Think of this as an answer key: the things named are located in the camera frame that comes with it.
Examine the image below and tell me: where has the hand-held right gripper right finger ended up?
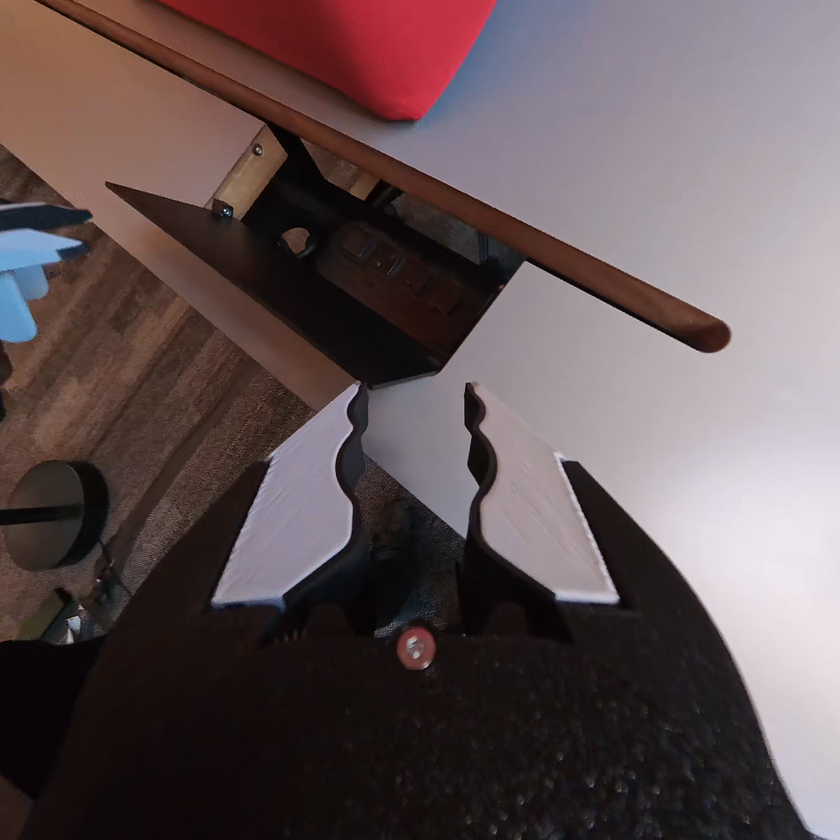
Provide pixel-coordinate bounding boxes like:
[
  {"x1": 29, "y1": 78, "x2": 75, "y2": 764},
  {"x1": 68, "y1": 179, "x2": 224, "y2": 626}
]
[{"x1": 462, "y1": 382, "x2": 621, "y2": 626}]

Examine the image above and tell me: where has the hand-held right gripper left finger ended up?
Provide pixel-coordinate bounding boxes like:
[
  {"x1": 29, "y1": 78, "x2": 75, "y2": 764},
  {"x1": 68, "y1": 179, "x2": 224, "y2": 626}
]
[{"x1": 211, "y1": 382, "x2": 370, "y2": 626}]

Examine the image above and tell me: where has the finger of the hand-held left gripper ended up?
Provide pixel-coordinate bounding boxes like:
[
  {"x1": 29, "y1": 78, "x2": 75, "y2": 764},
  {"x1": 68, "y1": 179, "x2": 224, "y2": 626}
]
[
  {"x1": 0, "y1": 230, "x2": 84, "y2": 273},
  {"x1": 0, "y1": 202, "x2": 94, "y2": 232}
]

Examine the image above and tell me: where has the desk with wooden edge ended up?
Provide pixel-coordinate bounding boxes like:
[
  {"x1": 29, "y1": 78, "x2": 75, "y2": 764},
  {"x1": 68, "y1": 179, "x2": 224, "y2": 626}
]
[{"x1": 39, "y1": 0, "x2": 840, "y2": 355}]

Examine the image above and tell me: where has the round black stand base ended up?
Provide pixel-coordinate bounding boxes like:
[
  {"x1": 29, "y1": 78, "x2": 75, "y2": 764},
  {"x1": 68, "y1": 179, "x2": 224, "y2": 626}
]
[{"x1": 0, "y1": 459, "x2": 111, "y2": 571}]

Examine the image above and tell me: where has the black power strip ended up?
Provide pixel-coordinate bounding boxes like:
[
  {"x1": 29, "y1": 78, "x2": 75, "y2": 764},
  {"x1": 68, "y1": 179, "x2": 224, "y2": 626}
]
[{"x1": 335, "y1": 220, "x2": 475, "y2": 317}]

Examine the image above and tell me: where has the black cable tray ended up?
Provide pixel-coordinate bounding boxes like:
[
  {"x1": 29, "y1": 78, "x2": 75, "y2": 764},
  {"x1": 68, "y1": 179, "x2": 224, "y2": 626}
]
[{"x1": 105, "y1": 125, "x2": 526, "y2": 388}]

